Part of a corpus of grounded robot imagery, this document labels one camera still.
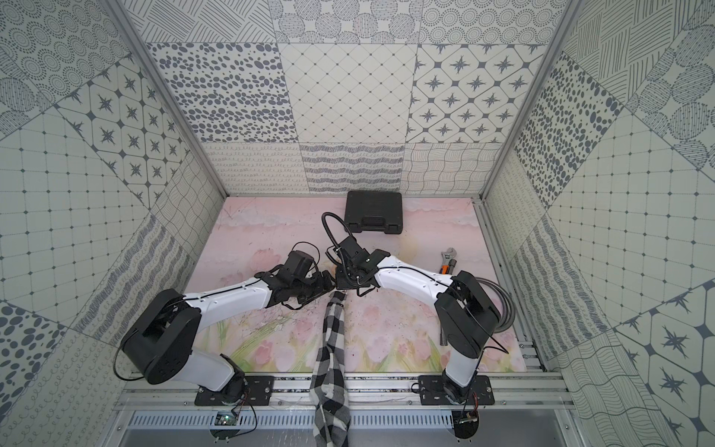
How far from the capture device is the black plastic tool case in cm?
107

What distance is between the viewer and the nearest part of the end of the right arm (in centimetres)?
63

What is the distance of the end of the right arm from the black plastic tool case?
0.33 meters
